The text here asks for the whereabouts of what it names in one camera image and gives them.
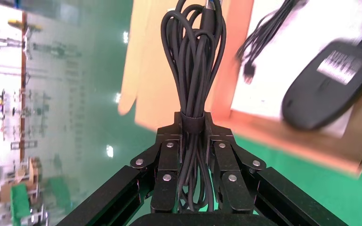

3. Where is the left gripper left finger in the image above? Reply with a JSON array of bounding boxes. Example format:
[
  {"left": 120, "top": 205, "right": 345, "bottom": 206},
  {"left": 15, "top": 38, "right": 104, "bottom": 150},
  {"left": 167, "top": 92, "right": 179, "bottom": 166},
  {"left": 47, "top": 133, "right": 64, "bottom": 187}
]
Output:
[{"left": 56, "top": 112, "right": 183, "bottom": 226}]

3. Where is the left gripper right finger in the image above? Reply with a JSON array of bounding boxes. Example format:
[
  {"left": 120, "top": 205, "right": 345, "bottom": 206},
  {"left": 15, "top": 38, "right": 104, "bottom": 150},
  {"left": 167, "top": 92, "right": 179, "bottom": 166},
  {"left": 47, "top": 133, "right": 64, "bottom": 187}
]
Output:
[{"left": 204, "top": 112, "right": 350, "bottom": 226}]

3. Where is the black data cable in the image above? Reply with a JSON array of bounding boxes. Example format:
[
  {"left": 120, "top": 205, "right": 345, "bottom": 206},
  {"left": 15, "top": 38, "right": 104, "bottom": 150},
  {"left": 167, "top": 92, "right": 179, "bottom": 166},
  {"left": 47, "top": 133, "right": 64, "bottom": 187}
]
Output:
[{"left": 160, "top": 0, "right": 227, "bottom": 213}]

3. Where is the black wired mouse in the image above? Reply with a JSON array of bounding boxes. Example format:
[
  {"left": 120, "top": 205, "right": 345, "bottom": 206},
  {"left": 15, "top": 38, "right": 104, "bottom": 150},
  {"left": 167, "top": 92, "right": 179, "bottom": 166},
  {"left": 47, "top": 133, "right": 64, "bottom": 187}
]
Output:
[{"left": 235, "top": 0, "right": 362, "bottom": 131}]

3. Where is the orange cardboard box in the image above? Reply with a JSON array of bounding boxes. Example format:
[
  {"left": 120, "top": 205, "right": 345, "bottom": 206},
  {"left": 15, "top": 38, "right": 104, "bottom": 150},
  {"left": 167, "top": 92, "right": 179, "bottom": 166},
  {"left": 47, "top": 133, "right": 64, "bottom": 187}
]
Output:
[{"left": 118, "top": 0, "right": 362, "bottom": 178}]

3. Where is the green table mat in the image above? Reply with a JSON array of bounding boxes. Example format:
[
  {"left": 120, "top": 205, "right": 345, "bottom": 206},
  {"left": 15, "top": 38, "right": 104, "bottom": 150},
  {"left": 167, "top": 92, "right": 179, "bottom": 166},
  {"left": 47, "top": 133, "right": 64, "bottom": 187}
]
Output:
[{"left": 199, "top": 134, "right": 362, "bottom": 226}]

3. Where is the white printed leaflet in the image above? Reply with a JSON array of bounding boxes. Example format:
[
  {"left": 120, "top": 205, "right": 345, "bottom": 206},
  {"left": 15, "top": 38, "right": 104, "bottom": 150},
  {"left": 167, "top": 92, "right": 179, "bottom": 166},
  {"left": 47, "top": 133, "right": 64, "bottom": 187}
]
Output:
[{"left": 230, "top": 0, "right": 362, "bottom": 138}]

